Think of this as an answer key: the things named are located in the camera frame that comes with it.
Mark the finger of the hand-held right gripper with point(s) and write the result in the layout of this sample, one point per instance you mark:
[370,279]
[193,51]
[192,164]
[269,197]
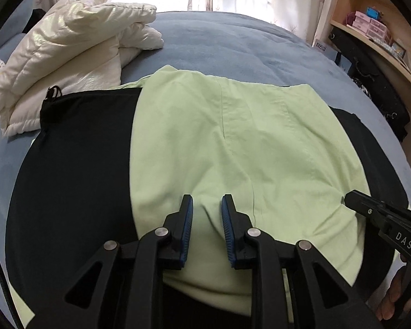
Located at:
[363,204]

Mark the white puffer jacket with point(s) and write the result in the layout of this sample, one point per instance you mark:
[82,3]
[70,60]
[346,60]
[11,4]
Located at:
[65,54]

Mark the small blue box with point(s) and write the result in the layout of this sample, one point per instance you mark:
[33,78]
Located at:
[372,12]

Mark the person's right hand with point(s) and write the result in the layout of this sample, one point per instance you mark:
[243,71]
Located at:
[392,291]

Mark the white printed box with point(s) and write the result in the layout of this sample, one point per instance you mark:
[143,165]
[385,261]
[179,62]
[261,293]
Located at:
[321,46]

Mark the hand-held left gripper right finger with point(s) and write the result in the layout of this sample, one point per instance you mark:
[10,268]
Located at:
[226,233]

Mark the black and green jacket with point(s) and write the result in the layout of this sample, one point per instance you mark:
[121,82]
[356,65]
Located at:
[260,137]

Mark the stack of pink boxes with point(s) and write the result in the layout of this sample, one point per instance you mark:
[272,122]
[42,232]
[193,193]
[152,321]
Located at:
[373,27]

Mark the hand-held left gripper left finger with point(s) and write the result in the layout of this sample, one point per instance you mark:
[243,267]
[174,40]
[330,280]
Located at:
[186,233]

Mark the black bag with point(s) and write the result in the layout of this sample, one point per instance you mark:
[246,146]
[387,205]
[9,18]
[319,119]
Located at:
[373,85]

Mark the blue bed blanket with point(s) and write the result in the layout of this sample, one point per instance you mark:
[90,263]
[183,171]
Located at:
[243,41]

